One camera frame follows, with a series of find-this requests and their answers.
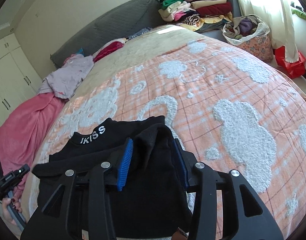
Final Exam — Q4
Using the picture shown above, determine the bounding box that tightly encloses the stack of folded clothes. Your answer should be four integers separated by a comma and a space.
158, 0, 241, 33

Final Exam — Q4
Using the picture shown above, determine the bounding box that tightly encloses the left hand with red nails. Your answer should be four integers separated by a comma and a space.
1, 196, 23, 227

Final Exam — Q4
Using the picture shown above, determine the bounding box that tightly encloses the dark grey quilted headboard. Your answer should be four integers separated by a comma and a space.
50, 0, 164, 69

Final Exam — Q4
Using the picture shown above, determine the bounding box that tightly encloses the black t-shirt with orange patches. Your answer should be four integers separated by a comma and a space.
32, 115, 192, 239

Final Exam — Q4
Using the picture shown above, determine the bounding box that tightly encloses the red bag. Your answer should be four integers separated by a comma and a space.
274, 45, 306, 80

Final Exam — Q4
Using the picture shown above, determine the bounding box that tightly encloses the white wardrobe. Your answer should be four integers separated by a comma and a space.
0, 34, 42, 126

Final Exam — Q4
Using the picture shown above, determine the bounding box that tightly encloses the red pillow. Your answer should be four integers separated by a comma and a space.
93, 38, 128, 62

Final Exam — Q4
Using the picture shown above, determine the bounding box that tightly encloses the pink blanket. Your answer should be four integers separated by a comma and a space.
0, 92, 68, 190

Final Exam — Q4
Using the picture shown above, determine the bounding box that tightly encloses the lilac crumpled garment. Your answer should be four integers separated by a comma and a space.
37, 54, 94, 100

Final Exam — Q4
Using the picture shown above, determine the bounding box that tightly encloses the white curtain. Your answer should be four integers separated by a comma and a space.
239, 0, 299, 63

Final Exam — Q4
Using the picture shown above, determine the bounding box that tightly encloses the floral laundry basket with clothes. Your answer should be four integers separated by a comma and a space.
222, 14, 273, 62

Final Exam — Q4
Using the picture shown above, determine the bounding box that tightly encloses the right hand thumb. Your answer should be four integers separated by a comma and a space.
171, 228, 188, 240

